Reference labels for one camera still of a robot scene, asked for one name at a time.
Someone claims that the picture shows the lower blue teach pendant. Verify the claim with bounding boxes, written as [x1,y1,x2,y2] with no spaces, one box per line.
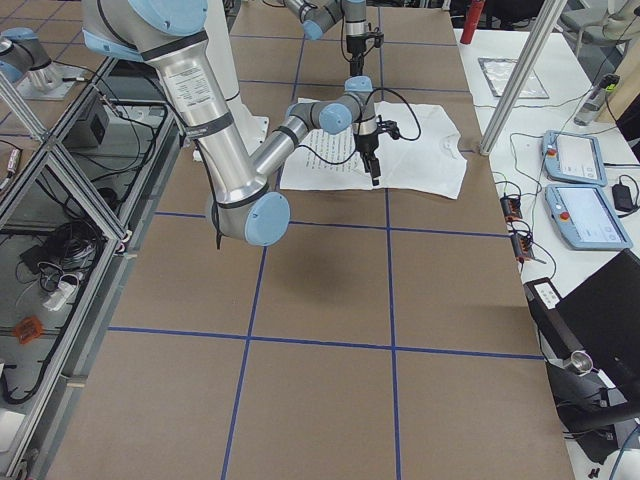
[545,184,633,251]

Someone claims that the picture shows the orange tool on floor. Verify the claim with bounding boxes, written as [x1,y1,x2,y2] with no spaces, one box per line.
[12,316,44,345]

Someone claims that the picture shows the blue teach pendant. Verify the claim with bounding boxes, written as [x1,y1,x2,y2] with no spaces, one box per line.
[545,184,633,251]
[541,130,607,187]

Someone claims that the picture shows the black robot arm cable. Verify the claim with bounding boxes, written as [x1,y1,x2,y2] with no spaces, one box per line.
[297,87,424,169]

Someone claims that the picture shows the white power strip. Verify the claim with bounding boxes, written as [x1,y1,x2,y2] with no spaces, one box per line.
[43,280,78,312]

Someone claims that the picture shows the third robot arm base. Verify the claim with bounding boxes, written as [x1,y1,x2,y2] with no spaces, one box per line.
[1,27,71,101]

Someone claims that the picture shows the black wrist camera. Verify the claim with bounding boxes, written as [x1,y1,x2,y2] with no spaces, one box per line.
[376,116,401,140]
[366,29,384,48]

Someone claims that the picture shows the upper blue teach pendant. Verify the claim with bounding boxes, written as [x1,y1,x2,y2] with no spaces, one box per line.
[541,130,607,187]

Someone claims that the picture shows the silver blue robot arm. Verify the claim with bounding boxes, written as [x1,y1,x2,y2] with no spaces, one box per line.
[279,0,376,77]
[82,1,380,246]

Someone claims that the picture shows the red bottle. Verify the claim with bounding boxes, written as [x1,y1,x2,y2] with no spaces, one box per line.
[460,0,485,45]

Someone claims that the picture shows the black power adapter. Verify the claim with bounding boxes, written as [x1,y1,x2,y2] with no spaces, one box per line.
[612,183,636,213]

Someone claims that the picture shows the aluminium frame post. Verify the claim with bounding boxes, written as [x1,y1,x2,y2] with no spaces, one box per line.
[479,0,567,156]

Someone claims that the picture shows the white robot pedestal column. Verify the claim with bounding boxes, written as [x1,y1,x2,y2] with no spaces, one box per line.
[205,0,269,154]

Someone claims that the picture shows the orange circuit adapter board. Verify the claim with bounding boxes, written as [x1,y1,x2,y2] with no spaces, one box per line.
[500,196,523,222]

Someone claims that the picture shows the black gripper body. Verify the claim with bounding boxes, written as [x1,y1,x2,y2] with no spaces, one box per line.
[355,133,379,170]
[346,35,366,63]

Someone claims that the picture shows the grey control box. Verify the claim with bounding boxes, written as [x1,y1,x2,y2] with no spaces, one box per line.
[63,95,109,149]

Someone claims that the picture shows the black laptop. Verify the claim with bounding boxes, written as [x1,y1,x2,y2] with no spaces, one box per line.
[524,249,639,401]

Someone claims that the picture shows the small metal cup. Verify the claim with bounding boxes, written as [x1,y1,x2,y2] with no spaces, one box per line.
[565,351,594,376]

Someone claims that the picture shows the white long-sleeve printed shirt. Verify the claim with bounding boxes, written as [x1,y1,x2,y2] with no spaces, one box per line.
[280,101,467,199]

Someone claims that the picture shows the plastic-wrapped dark garment package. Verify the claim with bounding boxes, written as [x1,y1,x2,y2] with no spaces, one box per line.
[477,56,550,100]

